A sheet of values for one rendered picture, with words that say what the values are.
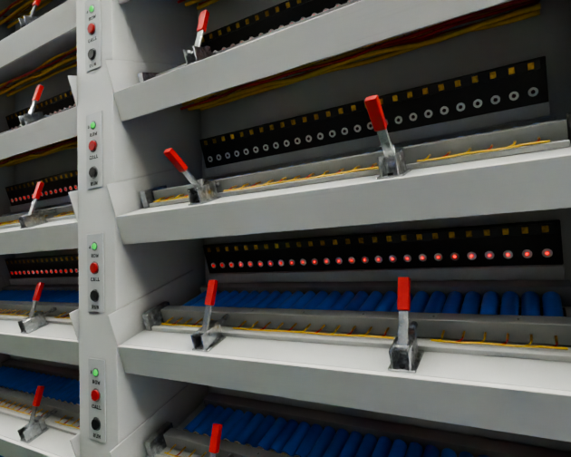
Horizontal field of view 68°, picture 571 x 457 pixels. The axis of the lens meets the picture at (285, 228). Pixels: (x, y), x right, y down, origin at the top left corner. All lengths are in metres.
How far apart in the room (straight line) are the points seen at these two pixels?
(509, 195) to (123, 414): 0.60
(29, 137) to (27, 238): 0.19
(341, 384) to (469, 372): 0.13
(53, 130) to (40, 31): 0.20
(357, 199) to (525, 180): 0.15
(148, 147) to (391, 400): 0.54
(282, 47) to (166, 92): 0.20
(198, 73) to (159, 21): 0.26
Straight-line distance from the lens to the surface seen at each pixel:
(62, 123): 0.85
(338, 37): 0.52
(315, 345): 0.53
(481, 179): 0.42
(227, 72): 0.59
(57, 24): 0.94
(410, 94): 0.63
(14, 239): 0.96
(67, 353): 0.82
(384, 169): 0.46
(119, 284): 0.69
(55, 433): 0.95
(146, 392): 0.75
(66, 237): 0.81
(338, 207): 0.46
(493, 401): 0.44
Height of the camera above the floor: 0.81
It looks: 4 degrees up
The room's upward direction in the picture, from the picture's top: 2 degrees counter-clockwise
